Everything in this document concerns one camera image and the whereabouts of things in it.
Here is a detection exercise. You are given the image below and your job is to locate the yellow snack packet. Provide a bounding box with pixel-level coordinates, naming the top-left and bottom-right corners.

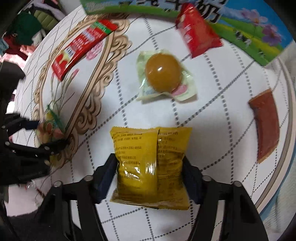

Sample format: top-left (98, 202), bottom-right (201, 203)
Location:
top-left (110, 126), bottom-right (192, 210)

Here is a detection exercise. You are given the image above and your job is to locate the braised egg clear packet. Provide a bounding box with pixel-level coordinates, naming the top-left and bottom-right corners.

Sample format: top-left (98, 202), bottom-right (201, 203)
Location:
top-left (136, 50), bottom-right (197, 102)

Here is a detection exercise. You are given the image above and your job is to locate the watermelon candy clear bag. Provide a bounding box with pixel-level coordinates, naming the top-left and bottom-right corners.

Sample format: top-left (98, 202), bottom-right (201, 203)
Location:
top-left (36, 106), bottom-right (65, 144)

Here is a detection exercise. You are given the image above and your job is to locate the pile of clothes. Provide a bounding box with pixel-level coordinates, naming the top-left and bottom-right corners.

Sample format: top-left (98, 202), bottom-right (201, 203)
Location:
top-left (1, 0), bottom-right (65, 60)

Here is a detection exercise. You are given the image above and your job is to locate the green blue milk carton box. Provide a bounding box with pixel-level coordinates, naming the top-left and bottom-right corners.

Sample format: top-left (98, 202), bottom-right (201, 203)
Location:
top-left (81, 0), bottom-right (293, 66)

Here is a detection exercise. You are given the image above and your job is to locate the long red snack packet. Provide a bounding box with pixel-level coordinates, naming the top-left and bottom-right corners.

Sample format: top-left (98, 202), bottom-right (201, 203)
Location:
top-left (52, 19), bottom-right (118, 81)

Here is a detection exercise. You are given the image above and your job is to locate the small red snack packet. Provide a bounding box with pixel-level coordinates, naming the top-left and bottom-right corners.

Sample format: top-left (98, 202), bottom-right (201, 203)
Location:
top-left (176, 3), bottom-right (223, 58)

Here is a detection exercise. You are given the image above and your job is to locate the brown snack packet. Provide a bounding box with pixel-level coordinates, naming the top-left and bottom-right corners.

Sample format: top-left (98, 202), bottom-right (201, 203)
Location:
top-left (248, 88), bottom-right (280, 163)

